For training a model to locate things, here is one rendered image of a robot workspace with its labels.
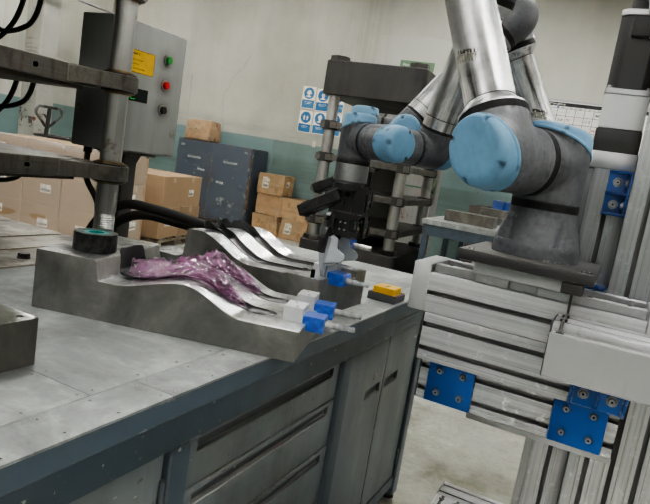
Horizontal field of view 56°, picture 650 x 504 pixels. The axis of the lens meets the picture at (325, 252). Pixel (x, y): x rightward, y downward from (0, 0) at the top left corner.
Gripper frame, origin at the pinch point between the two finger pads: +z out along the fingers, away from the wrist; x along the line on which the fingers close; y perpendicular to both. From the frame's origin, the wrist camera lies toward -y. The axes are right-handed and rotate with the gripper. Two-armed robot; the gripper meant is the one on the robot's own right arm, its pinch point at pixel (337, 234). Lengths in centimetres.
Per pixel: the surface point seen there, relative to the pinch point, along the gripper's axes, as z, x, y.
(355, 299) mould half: 13.3, -14.0, 14.3
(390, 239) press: 40, 354, -113
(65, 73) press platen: -31, -39, -67
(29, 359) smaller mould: 14, -97, 1
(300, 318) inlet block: 9, -59, 23
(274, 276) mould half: 7.8, -35.9, 2.9
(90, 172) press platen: -6, -32, -62
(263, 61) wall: -140, 591, -431
